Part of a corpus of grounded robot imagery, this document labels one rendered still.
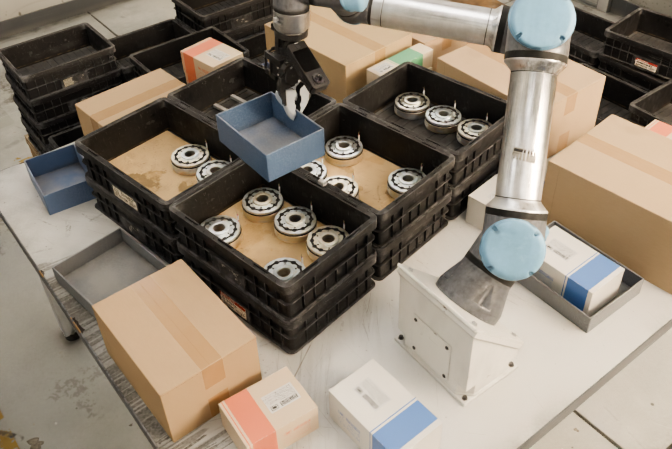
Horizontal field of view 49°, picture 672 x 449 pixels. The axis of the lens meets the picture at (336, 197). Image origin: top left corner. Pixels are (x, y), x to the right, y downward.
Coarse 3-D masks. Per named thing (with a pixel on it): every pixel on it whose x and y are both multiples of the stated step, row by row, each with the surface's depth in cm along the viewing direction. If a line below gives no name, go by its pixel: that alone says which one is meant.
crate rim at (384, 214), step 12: (336, 108) 202; (348, 108) 201; (372, 120) 197; (396, 132) 192; (420, 144) 188; (444, 156) 184; (300, 168) 181; (444, 168) 180; (420, 180) 176; (432, 180) 178; (408, 192) 173; (420, 192) 176; (360, 204) 170; (396, 204) 170; (384, 216) 168
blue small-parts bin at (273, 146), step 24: (264, 96) 168; (216, 120) 163; (240, 120) 167; (264, 120) 172; (288, 120) 168; (312, 120) 159; (240, 144) 158; (264, 144) 164; (288, 144) 153; (312, 144) 157; (264, 168) 153; (288, 168) 156
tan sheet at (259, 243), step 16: (240, 208) 185; (240, 224) 181; (256, 224) 181; (272, 224) 180; (320, 224) 180; (256, 240) 176; (272, 240) 176; (256, 256) 172; (272, 256) 172; (288, 256) 172; (304, 256) 172
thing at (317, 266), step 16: (224, 176) 180; (304, 176) 179; (192, 192) 175; (336, 192) 174; (176, 208) 171; (352, 208) 170; (192, 224) 166; (368, 224) 165; (208, 240) 164; (352, 240) 161; (240, 256) 158; (336, 256) 159; (256, 272) 155; (304, 272) 154; (272, 288) 153; (288, 288) 151
